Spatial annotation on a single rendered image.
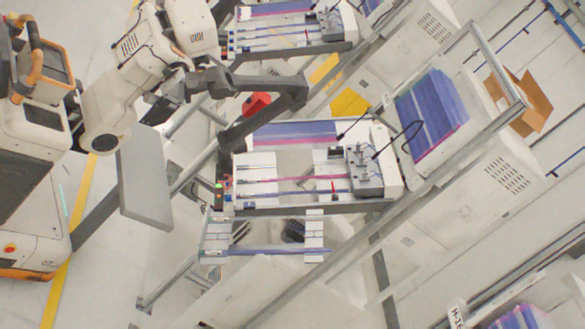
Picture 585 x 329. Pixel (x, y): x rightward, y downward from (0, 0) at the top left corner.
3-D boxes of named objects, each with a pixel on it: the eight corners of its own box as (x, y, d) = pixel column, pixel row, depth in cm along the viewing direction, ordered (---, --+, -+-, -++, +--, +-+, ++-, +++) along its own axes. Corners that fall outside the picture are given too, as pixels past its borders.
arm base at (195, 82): (178, 64, 255) (187, 87, 248) (200, 61, 257) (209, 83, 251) (178, 82, 261) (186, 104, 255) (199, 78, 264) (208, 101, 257)
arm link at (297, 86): (310, 67, 281) (319, 87, 277) (296, 88, 291) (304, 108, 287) (207, 64, 258) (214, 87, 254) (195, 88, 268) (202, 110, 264)
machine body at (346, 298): (191, 326, 357) (272, 256, 331) (198, 231, 413) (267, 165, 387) (288, 376, 385) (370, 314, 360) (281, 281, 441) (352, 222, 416)
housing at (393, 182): (384, 210, 322) (385, 185, 313) (367, 147, 361) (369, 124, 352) (401, 209, 322) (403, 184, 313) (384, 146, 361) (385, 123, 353)
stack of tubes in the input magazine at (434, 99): (413, 163, 309) (461, 123, 298) (393, 101, 350) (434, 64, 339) (433, 177, 314) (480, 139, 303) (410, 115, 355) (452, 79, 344)
